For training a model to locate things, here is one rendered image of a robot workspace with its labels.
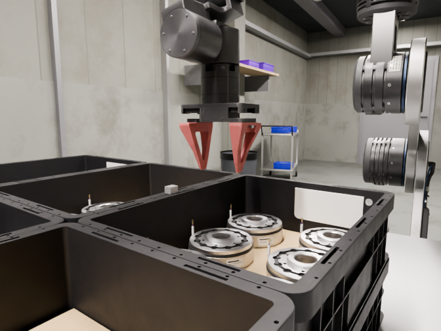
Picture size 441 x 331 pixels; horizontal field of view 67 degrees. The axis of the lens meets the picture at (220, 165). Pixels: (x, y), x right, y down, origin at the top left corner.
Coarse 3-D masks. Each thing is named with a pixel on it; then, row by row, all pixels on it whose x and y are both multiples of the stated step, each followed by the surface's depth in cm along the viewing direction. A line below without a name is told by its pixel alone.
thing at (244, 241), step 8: (200, 232) 55; (208, 232) 55; (240, 232) 55; (192, 240) 52; (200, 240) 52; (240, 240) 52; (248, 240) 52; (200, 248) 49; (208, 248) 49; (216, 248) 50; (224, 248) 49; (232, 248) 49; (240, 248) 49; (248, 248) 50
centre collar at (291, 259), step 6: (294, 252) 46; (300, 252) 46; (306, 252) 46; (288, 258) 44; (294, 258) 45; (306, 258) 46; (312, 258) 45; (318, 258) 44; (294, 264) 43; (300, 264) 43; (306, 264) 43; (312, 264) 43; (306, 270) 42
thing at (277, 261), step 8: (288, 248) 49; (296, 248) 49; (304, 248) 49; (272, 256) 46; (280, 256) 46; (272, 264) 44; (280, 264) 44; (288, 264) 44; (272, 272) 43; (280, 272) 42; (288, 272) 42; (296, 272) 42; (304, 272) 42; (296, 280) 40
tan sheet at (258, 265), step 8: (288, 232) 65; (296, 232) 65; (288, 240) 60; (296, 240) 60; (256, 248) 57; (264, 248) 57; (272, 248) 57; (280, 248) 57; (256, 256) 54; (264, 256) 54; (256, 264) 51; (264, 264) 51; (256, 272) 48; (264, 272) 48
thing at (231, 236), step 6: (210, 234) 53; (216, 234) 54; (222, 234) 54; (228, 234) 54; (234, 234) 53; (210, 240) 51; (216, 240) 51; (222, 240) 51; (228, 240) 51; (234, 240) 52
